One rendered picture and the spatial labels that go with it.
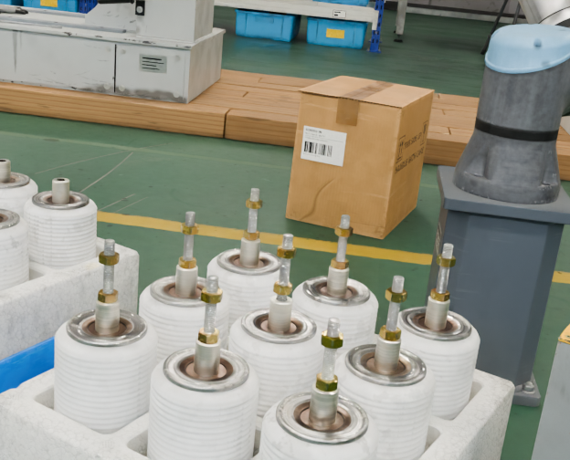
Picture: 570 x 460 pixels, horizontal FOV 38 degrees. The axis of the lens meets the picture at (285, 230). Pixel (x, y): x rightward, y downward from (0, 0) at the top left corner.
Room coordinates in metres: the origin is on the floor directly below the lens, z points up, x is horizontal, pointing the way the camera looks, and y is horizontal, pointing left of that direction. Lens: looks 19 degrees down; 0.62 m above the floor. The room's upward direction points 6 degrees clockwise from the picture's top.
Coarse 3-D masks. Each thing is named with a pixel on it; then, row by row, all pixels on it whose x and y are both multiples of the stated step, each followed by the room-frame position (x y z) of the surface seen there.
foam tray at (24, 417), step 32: (32, 384) 0.72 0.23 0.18; (480, 384) 0.81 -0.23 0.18; (512, 384) 0.82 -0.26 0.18; (0, 416) 0.68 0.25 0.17; (32, 416) 0.66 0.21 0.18; (64, 416) 0.67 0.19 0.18; (480, 416) 0.74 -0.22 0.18; (0, 448) 0.68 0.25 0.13; (32, 448) 0.65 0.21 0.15; (64, 448) 0.63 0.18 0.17; (96, 448) 0.62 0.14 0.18; (128, 448) 0.63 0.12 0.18; (256, 448) 0.68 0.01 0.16; (448, 448) 0.68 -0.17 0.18; (480, 448) 0.74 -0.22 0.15
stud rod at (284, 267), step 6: (288, 234) 0.76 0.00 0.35; (282, 240) 0.75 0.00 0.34; (288, 240) 0.75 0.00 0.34; (282, 246) 0.75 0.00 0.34; (288, 246) 0.75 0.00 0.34; (282, 258) 0.75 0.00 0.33; (282, 264) 0.75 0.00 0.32; (288, 264) 0.75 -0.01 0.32; (282, 270) 0.75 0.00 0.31; (288, 270) 0.75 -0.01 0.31; (282, 276) 0.75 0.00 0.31; (288, 276) 0.75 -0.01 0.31; (282, 282) 0.75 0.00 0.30; (288, 282) 0.75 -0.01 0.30; (282, 300) 0.75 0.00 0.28
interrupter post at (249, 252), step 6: (246, 240) 0.91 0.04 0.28; (258, 240) 0.91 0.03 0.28; (246, 246) 0.91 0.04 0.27; (252, 246) 0.91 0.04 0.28; (258, 246) 0.91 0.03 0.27; (240, 252) 0.91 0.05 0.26; (246, 252) 0.91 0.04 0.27; (252, 252) 0.91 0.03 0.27; (258, 252) 0.91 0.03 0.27; (240, 258) 0.91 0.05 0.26; (246, 258) 0.91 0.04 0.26; (252, 258) 0.91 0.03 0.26; (258, 258) 0.91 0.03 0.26; (246, 264) 0.91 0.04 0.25; (252, 264) 0.91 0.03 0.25; (258, 264) 0.91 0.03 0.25
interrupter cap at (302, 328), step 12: (252, 312) 0.77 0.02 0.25; (264, 312) 0.78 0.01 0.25; (300, 312) 0.78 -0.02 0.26; (252, 324) 0.75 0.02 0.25; (264, 324) 0.76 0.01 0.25; (300, 324) 0.76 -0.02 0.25; (312, 324) 0.76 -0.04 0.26; (252, 336) 0.73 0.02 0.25; (264, 336) 0.72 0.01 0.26; (276, 336) 0.73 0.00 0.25; (288, 336) 0.73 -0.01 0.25; (300, 336) 0.73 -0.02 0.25; (312, 336) 0.74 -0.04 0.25
